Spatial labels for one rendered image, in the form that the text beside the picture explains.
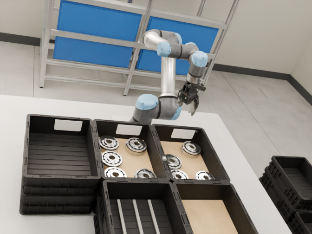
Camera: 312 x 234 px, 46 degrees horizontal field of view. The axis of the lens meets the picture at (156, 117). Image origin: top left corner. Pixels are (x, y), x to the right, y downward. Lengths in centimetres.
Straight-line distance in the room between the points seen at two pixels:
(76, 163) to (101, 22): 192
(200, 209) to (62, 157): 66
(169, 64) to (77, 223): 105
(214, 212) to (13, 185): 89
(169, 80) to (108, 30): 141
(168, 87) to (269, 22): 313
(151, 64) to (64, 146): 208
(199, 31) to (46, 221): 255
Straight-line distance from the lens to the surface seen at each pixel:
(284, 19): 518
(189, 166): 186
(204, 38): 372
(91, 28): 340
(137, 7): 340
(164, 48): 180
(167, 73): 215
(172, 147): 193
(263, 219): 201
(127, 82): 372
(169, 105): 208
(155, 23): 349
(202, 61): 177
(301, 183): 280
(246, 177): 220
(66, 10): 332
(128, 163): 175
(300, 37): 547
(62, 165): 166
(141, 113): 205
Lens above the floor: 198
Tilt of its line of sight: 33 degrees down
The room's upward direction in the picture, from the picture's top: 19 degrees clockwise
